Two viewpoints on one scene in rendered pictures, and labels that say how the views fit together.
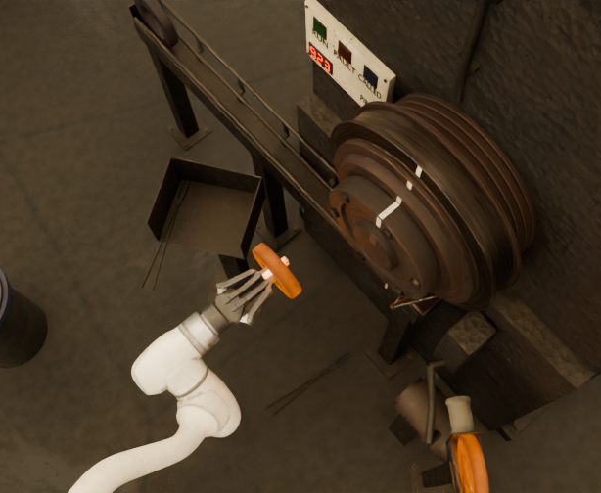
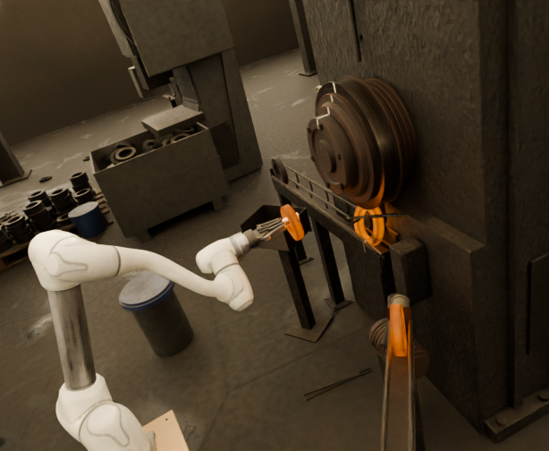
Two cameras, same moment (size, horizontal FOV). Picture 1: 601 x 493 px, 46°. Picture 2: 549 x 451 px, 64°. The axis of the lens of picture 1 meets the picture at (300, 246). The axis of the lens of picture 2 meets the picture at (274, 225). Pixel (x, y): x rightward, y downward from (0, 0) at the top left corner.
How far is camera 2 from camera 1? 1.28 m
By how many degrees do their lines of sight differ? 43
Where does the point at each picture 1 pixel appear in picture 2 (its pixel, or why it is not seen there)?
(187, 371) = (224, 255)
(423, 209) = (337, 106)
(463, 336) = (399, 247)
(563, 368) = (460, 242)
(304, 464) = (321, 435)
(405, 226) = (330, 120)
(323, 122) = not seen: hidden behind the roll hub
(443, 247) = (348, 123)
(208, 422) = (227, 283)
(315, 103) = not seen: hidden behind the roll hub
